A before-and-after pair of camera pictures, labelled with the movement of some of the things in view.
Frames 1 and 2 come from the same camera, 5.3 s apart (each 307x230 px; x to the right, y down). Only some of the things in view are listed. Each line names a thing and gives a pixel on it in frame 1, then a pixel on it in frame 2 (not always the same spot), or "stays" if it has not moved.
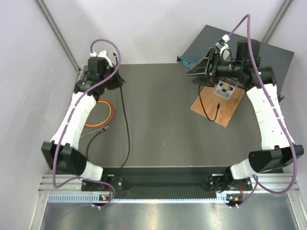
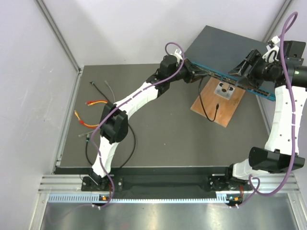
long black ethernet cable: (96, 134) -> (88, 138)
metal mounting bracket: (224, 90) stays
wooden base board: (215, 107) stays
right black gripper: (201, 69) -> (255, 58)
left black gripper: (119, 82) -> (193, 73)
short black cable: (218, 106) stays
